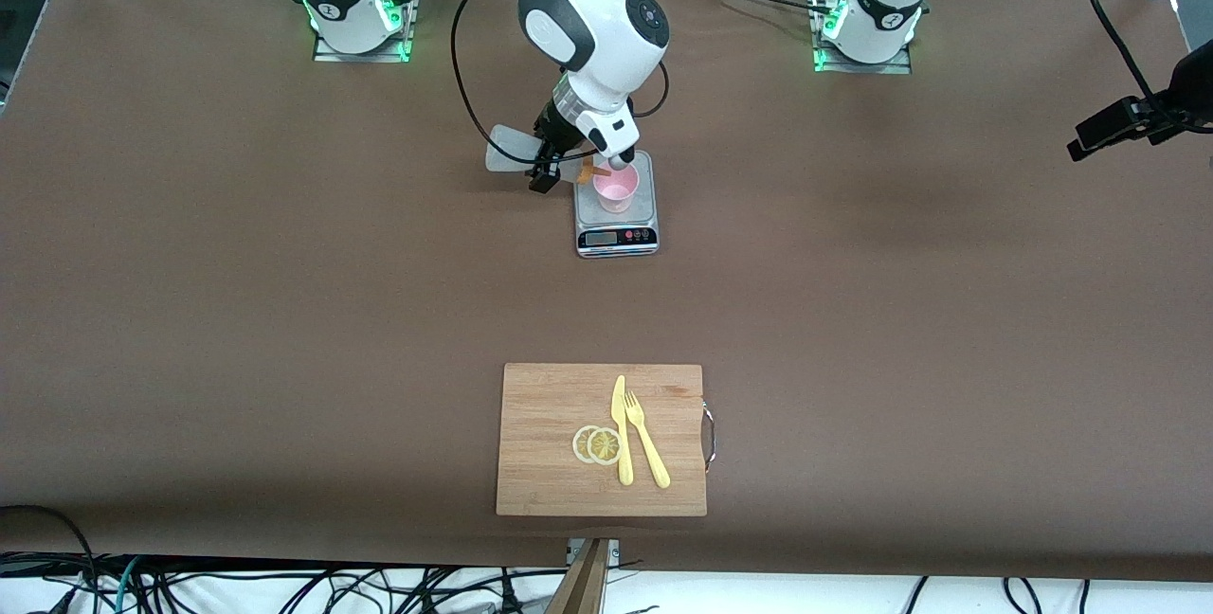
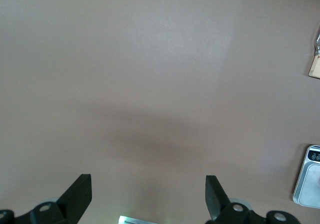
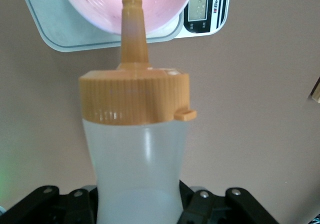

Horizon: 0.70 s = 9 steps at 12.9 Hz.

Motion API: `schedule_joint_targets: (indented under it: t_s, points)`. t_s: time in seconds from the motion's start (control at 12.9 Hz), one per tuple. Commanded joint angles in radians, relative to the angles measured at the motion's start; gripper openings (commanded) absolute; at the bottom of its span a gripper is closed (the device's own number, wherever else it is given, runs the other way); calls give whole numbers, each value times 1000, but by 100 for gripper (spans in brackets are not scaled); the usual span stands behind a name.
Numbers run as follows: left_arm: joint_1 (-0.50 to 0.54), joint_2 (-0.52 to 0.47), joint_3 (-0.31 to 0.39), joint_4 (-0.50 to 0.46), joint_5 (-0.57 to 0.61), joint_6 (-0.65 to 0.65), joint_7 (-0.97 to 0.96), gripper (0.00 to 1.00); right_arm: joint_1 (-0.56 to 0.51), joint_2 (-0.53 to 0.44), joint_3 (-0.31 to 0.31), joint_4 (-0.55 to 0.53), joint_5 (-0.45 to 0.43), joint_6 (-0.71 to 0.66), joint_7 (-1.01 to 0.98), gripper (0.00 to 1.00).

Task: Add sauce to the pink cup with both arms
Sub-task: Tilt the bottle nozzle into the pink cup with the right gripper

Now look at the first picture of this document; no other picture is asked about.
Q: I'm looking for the clear sauce bottle orange cap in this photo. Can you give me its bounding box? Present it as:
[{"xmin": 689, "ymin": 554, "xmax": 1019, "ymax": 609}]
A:
[{"xmin": 485, "ymin": 124, "xmax": 612, "ymax": 187}]

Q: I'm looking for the pink plastic cup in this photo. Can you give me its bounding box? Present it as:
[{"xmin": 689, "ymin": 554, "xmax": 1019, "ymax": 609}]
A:
[{"xmin": 592, "ymin": 162, "xmax": 641, "ymax": 214}]

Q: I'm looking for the silver digital kitchen scale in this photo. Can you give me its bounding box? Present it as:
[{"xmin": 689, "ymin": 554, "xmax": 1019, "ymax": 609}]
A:
[{"xmin": 572, "ymin": 152, "xmax": 660, "ymax": 259}]

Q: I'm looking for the wooden cutting board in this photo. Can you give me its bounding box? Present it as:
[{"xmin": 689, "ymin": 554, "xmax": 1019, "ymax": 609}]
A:
[{"xmin": 496, "ymin": 363, "xmax": 708, "ymax": 517}]

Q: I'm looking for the yellow plastic knife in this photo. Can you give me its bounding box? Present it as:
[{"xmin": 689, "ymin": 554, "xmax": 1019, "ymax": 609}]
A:
[{"xmin": 611, "ymin": 374, "xmax": 634, "ymax": 486}]

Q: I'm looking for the yellow plastic fork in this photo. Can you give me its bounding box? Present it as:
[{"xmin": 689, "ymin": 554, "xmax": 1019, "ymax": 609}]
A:
[{"xmin": 625, "ymin": 390, "xmax": 672, "ymax": 489}]

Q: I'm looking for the brown table cover mat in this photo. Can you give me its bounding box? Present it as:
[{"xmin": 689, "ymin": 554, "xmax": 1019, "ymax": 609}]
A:
[{"xmin": 0, "ymin": 0, "xmax": 1213, "ymax": 585}]

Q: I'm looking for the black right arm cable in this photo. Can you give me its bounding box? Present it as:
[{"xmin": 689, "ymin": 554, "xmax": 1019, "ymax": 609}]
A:
[{"xmin": 451, "ymin": 0, "xmax": 593, "ymax": 166}]

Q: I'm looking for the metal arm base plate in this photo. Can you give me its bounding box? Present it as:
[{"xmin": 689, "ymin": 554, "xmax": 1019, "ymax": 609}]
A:
[
  {"xmin": 313, "ymin": 0, "xmax": 416, "ymax": 63},
  {"xmin": 812, "ymin": 0, "xmax": 914, "ymax": 76}
]

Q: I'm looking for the small metal bracket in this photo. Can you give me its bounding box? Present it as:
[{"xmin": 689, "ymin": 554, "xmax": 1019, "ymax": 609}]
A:
[{"xmin": 566, "ymin": 538, "xmax": 622, "ymax": 566}]

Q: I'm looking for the wooden post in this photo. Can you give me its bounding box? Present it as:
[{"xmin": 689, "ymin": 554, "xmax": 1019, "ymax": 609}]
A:
[{"xmin": 545, "ymin": 538, "xmax": 612, "ymax": 614}]

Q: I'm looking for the teal cable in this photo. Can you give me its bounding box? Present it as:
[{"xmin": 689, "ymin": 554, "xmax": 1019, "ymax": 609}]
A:
[{"xmin": 112, "ymin": 557, "xmax": 143, "ymax": 613}]

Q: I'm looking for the black looped cable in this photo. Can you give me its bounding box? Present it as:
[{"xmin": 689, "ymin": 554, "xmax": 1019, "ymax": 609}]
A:
[{"xmin": 0, "ymin": 505, "xmax": 100, "ymax": 614}]

